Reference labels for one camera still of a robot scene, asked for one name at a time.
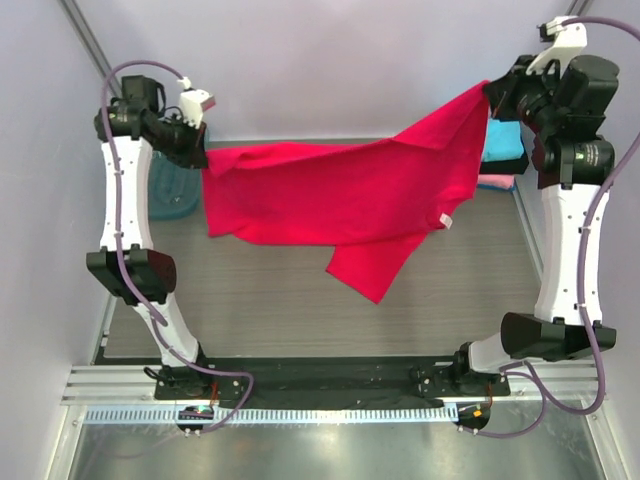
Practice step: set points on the folded pink t shirt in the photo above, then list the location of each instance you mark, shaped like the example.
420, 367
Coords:
497, 180

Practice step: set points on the aluminium extrusion rail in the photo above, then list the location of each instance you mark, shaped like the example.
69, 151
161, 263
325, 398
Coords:
127, 384

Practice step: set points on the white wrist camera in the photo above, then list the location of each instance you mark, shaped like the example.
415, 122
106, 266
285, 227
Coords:
193, 103
568, 37

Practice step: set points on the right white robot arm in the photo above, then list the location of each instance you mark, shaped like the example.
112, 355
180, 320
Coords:
566, 324

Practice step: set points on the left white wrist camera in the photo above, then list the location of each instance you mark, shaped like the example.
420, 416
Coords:
193, 103

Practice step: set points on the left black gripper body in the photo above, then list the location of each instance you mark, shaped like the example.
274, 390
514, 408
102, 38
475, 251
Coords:
181, 142

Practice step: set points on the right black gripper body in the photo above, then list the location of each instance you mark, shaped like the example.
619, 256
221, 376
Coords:
505, 93

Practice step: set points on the teal plastic bin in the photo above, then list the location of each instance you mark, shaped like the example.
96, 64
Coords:
173, 192

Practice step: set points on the white slotted cable duct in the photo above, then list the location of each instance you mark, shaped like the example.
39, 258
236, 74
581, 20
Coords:
200, 415

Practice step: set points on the red t shirt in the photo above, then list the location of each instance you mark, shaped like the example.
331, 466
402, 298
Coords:
374, 203

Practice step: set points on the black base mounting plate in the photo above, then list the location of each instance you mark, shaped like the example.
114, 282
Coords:
329, 383

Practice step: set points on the folded cyan t shirt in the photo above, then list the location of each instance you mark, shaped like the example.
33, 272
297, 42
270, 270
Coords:
503, 141

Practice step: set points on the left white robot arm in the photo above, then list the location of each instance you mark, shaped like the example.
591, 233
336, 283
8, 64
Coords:
126, 262

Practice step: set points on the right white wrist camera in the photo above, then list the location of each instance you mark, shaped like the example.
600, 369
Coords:
568, 37

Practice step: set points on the folded black t shirt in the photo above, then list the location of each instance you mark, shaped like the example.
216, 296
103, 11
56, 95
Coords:
516, 166

